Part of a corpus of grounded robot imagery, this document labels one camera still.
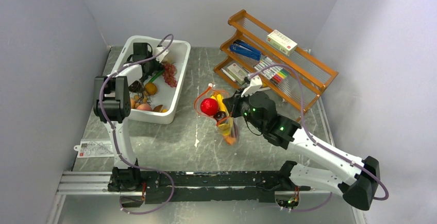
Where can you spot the yellow banana bunch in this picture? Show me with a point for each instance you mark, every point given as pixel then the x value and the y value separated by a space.
pixel 224 121

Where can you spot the coloured marker pen set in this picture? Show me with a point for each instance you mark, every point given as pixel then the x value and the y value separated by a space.
pixel 275 74

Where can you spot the longan cluster on twig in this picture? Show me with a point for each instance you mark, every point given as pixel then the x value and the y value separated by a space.
pixel 138 99

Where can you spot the yellow lemon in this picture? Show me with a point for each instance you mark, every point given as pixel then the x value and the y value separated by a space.
pixel 150 89

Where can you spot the white label card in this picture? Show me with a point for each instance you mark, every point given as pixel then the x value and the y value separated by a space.
pixel 94 149

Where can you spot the green chili pepper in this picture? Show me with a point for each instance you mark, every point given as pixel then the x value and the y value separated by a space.
pixel 154 77

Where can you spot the white green box lower shelf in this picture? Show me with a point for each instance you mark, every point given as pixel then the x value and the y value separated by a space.
pixel 237 72

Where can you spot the red grape bunch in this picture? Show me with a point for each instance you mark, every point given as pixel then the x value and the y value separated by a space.
pixel 169 74

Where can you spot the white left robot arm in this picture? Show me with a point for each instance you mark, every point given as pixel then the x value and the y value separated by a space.
pixel 111 104

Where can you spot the orange wooden shelf rack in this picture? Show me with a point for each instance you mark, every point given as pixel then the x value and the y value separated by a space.
pixel 296 76

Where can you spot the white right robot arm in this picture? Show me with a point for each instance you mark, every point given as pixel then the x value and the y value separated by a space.
pixel 353 178

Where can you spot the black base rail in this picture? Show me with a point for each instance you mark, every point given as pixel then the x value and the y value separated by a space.
pixel 180 186

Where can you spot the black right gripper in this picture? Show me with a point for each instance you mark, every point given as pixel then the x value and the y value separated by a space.
pixel 234 102

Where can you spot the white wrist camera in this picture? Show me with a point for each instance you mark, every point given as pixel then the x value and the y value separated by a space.
pixel 160 53
pixel 255 85

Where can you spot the blue stapler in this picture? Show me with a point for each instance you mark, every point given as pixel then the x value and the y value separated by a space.
pixel 244 49

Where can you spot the red apple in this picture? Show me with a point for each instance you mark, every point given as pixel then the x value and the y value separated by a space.
pixel 209 106

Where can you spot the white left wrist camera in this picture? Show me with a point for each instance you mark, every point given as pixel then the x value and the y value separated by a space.
pixel 160 53

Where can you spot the white red box top shelf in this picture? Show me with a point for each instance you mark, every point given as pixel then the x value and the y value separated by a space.
pixel 281 42

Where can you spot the peach fruit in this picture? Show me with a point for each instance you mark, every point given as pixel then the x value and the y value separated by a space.
pixel 144 107

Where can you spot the dark mangosteen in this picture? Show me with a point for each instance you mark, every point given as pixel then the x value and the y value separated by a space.
pixel 136 87

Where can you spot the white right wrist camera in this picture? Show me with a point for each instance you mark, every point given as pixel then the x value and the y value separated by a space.
pixel 255 85

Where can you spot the clear zip bag orange zipper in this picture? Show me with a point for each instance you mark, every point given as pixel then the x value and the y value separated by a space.
pixel 207 93

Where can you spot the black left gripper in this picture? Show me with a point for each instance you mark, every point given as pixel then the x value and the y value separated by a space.
pixel 157 65

